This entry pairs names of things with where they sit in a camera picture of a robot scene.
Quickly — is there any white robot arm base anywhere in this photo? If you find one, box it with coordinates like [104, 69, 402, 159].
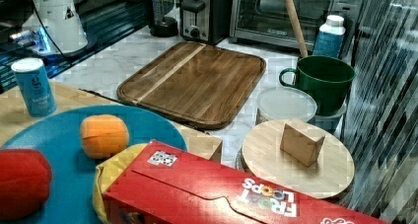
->
[23, 0, 89, 56]

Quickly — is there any dark wooden cutting board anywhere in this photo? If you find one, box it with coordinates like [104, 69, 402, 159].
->
[116, 41, 266, 130]

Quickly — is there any black blender base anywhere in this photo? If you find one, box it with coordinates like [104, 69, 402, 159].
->
[150, 0, 178, 37]

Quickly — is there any red Froot Loops box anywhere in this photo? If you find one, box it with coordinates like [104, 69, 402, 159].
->
[103, 140, 388, 224]

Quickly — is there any black silver toaster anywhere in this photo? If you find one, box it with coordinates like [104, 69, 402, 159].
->
[180, 0, 231, 44]

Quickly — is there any round wooden lid with knob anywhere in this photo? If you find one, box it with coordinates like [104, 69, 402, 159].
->
[237, 117, 356, 200]

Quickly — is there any silver toaster oven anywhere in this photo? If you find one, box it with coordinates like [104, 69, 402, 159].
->
[230, 0, 363, 56]

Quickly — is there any orange plush fruit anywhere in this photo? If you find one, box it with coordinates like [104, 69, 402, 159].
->
[80, 114, 129, 159]

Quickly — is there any green plastic mug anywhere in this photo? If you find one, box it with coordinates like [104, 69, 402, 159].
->
[278, 55, 356, 115]

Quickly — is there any wooden rolling pin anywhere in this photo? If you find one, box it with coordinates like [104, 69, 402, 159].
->
[284, 0, 308, 58]

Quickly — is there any blue bottle with white cap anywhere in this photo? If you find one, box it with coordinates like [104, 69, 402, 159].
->
[313, 15, 346, 58]

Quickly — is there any blue round plate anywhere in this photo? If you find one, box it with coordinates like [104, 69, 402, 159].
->
[1, 105, 186, 224]

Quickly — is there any blue cylindrical salt canister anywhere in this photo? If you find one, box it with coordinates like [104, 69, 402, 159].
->
[11, 57, 56, 117]

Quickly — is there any red plush fruit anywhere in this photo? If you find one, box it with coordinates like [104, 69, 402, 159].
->
[0, 149, 52, 221]

